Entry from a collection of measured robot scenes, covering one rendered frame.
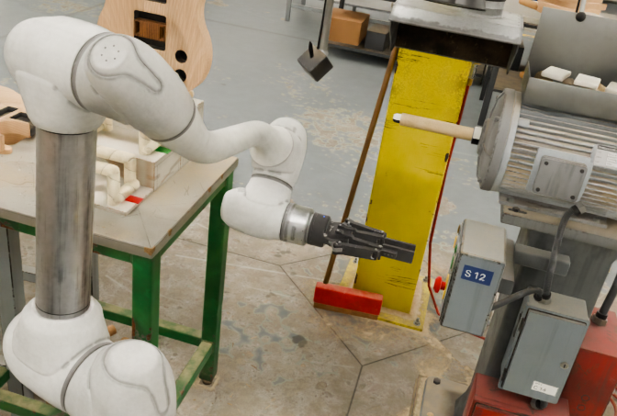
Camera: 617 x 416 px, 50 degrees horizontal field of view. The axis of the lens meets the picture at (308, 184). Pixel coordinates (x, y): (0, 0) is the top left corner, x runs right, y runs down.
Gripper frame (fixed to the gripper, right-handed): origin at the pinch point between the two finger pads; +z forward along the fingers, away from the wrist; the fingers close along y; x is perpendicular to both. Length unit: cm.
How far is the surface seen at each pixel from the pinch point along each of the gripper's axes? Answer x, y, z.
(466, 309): -8.6, 3.0, 17.3
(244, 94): -106, -346, -156
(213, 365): -96, -47, -57
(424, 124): 18.8, -30.4, -1.7
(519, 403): -45, -15, 39
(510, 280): -2.9, -4.1, 25.1
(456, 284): -2.8, 3.0, 13.7
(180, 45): 22, -42, -73
